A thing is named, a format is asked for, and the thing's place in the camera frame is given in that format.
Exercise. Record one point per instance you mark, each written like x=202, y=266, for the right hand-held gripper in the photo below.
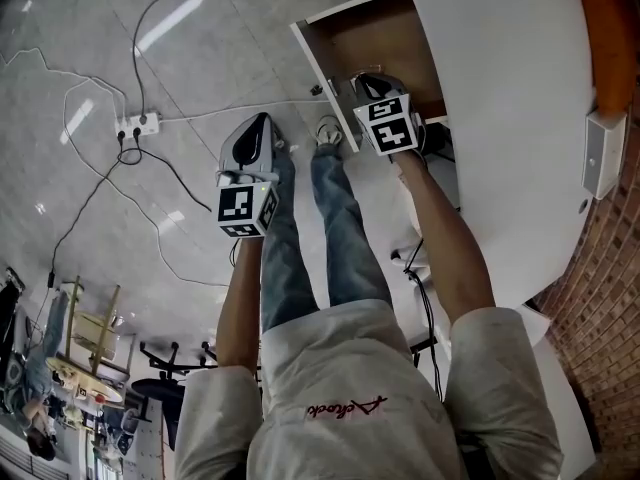
x=390, y=128

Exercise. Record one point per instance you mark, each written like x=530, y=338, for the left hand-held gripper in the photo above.
x=240, y=203

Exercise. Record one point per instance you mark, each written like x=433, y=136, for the white wooden drawer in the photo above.
x=380, y=33

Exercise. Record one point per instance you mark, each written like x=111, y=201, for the person's left forearm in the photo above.
x=240, y=308

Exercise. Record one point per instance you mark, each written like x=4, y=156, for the person's right forearm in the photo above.
x=450, y=248

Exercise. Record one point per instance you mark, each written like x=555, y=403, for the person's left shoe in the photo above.
x=284, y=145

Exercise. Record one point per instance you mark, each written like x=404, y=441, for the person's shoe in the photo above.
x=284, y=145
x=330, y=130

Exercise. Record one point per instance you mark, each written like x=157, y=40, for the person's right shoe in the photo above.
x=330, y=130

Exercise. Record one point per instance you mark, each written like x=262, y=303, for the person's left leg in jeans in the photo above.
x=285, y=248

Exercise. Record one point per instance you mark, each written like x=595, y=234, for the person's leg in jeans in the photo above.
x=285, y=248
x=345, y=238

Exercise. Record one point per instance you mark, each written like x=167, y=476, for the white power strip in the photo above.
x=140, y=124

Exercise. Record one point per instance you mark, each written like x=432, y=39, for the person's right leg in jeans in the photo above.
x=345, y=238

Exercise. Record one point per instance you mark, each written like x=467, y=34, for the white desk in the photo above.
x=510, y=118

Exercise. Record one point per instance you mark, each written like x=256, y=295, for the wooden chair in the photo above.
x=100, y=328

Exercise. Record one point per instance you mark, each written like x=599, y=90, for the black power adapter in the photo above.
x=51, y=279

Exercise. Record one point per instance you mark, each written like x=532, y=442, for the white speaker box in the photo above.
x=602, y=153

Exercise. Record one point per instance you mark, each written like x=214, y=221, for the orange cushion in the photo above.
x=610, y=33

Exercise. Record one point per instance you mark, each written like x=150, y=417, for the black office chair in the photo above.
x=160, y=393

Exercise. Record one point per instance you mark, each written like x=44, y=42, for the person's light grey shirt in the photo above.
x=350, y=393

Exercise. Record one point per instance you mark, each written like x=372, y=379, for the round wooden table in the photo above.
x=85, y=380

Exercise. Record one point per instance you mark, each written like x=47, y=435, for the white chair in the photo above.
x=565, y=408

